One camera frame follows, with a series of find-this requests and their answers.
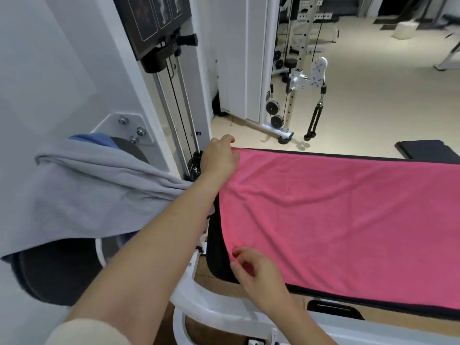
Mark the person's left hand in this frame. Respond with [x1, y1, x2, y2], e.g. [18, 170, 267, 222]
[200, 135, 241, 184]

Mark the person's right hand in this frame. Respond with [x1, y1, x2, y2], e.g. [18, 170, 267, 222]
[230, 247, 294, 314]

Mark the pink towel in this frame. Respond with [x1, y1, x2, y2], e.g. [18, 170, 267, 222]
[217, 147, 460, 311]

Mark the person's right forearm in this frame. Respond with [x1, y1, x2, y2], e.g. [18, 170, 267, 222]
[265, 294, 337, 345]

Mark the person's left forearm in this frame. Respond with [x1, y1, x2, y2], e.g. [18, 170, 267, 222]
[66, 175, 230, 333]

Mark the black padded bench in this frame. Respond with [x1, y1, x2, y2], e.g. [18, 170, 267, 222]
[207, 147, 460, 321]

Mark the chrome guide rod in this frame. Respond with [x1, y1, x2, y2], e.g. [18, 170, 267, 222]
[174, 55, 202, 155]
[152, 71, 190, 178]

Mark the white shroud panel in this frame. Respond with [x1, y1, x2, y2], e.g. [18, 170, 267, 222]
[215, 0, 271, 123]

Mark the blue cloth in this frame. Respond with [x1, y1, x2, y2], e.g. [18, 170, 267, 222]
[68, 133, 116, 150]

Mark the black instruction placard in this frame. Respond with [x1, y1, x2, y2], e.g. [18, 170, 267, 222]
[112, 0, 193, 61]

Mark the grey towel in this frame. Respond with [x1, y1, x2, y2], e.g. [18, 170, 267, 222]
[0, 139, 216, 263]

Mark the black weight bench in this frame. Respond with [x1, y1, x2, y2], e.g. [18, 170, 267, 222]
[312, 15, 340, 44]

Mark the cream sleeve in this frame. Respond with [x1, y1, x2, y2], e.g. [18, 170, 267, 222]
[45, 318, 127, 345]

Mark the black round roller pad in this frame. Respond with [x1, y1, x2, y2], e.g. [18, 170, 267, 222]
[12, 235, 105, 306]

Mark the black floor mat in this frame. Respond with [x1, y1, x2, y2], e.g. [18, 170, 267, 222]
[395, 139, 456, 164]

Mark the white cylinder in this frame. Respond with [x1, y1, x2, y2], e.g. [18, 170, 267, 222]
[391, 21, 418, 40]

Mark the white machine frame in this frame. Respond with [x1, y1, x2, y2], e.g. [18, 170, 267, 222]
[94, 237, 460, 345]

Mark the black rope handle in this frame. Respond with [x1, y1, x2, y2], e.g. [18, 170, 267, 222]
[303, 85, 327, 142]

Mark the white bracket plate with bolts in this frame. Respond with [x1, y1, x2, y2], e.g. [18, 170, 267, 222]
[89, 112, 154, 145]

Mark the white cable machine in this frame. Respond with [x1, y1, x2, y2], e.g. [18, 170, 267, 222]
[263, 0, 340, 145]

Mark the white pulley bracket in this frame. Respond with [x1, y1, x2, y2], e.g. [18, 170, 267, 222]
[287, 57, 328, 92]

